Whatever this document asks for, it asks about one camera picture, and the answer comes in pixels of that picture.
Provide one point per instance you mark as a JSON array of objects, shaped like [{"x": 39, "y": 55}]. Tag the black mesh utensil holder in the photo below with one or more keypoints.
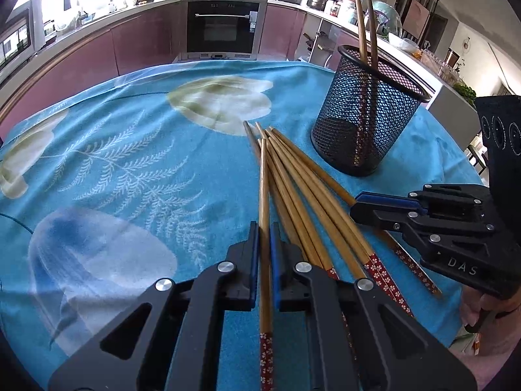
[{"x": 338, "y": 146}]

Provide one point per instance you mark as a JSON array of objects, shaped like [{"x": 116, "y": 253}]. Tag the wooden chopstick red floral end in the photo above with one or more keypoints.
[
  {"x": 372, "y": 28},
  {"x": 264, "y": 195}
]

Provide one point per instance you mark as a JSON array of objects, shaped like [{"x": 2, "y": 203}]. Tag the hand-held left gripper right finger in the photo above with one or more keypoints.
[{"x": 274, "y": 260}]

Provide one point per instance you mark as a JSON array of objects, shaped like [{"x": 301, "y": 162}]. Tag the green leafy vegetables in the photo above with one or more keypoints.
[{"x": 466, "y": 91}]

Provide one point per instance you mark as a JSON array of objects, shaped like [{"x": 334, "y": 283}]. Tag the white bowl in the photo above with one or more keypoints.
[{"x": 402, "y": 41}]

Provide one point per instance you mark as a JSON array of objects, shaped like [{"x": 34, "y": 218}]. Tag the blue floral printed tablecloth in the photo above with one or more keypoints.
[{"x": 122, "y": 150}]

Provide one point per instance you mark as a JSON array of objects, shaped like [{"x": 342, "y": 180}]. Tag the white microwave oven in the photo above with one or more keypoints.
[{"x": 16, "y": 42}]

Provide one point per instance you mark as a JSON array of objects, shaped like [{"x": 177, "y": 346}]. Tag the dark wooden door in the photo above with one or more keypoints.
[{"x": 421, "y": 12}]

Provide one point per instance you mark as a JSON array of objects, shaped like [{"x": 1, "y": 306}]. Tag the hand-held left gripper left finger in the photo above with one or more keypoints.
[{"x": 255, "y": 252}]

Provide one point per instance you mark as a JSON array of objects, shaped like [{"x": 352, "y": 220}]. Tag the pale green container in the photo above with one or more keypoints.
[{"x": 388, "y": 14}]

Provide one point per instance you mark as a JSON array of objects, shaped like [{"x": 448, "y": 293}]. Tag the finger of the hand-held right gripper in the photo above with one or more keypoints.
[
  {"x": 386, "y": 200},
  {"x": 374, "y": 218}
]

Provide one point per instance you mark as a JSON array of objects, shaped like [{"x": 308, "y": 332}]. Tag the person's right hand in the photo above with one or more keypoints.
[{"x": 474, "y": 307}]

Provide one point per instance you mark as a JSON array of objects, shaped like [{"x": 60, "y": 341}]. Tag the pink lower kitchen cabinets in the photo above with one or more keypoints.
[{"x": 134, "y": 40}]

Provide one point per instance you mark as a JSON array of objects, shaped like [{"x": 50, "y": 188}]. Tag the clear glass dish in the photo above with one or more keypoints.
[{"x": 439, "y": 67}]

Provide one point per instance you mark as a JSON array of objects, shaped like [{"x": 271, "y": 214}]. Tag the bunch of wooden chopsticks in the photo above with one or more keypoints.
[{"x": 301, "y": 195}]

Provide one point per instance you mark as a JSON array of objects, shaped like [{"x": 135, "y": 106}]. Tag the black built-in oven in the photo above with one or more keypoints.
[{"x": 222, "y": 28}]

